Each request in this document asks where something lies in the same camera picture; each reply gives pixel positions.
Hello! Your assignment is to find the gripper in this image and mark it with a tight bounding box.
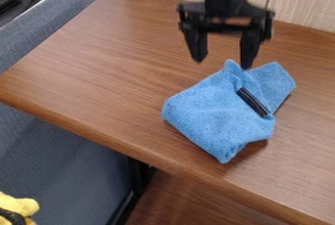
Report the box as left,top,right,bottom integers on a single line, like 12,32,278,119
175,0,278,70

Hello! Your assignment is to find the blue cloth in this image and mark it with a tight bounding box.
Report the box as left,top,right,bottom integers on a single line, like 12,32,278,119
161,59,299,164

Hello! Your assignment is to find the yellow plush toy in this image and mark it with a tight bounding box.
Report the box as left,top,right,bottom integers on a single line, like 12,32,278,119
0,191,42,225

